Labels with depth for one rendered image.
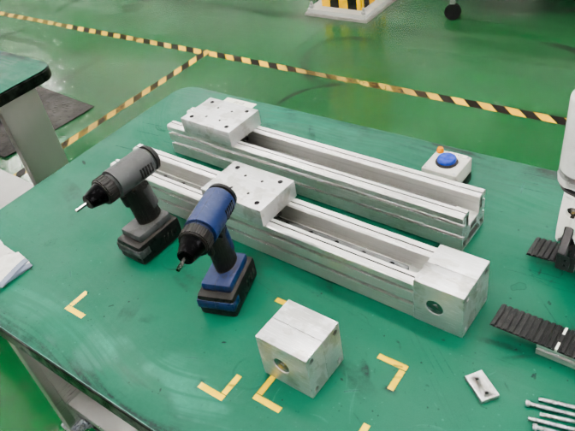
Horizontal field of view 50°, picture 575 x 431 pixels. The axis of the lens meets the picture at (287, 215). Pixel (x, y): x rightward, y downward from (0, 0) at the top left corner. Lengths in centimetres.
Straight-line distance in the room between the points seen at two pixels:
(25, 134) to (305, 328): 173
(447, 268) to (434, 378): 18
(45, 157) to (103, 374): 153
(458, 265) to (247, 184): 45
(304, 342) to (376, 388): 14
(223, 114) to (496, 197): 66
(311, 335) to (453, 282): 25
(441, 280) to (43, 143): 184
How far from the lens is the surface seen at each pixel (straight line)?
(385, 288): 110
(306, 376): 98
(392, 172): 130
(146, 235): 130
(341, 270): 113
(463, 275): 105
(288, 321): 100
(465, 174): 136
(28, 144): 252
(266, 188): 122
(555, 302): 116
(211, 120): 149
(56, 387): 186
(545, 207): 135
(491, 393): 102
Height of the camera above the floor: 162
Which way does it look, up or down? 39 degrees down
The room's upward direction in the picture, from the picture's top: 11 degrees counter-clockwise
